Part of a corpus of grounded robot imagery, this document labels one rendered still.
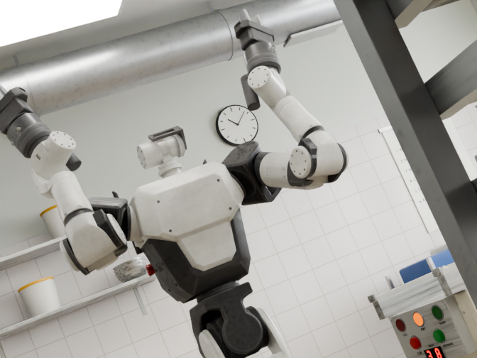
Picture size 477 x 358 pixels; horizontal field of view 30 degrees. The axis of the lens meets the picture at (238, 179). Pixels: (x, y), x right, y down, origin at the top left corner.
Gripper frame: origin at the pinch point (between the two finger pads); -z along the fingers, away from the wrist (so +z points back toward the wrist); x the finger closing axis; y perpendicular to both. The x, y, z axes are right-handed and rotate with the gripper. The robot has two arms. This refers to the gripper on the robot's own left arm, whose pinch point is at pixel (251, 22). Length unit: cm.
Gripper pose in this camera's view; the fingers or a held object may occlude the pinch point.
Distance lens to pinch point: 244.6
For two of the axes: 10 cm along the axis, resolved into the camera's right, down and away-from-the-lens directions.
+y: -6.2, 5.1, 5.9
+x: -7.6, -2.1, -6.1
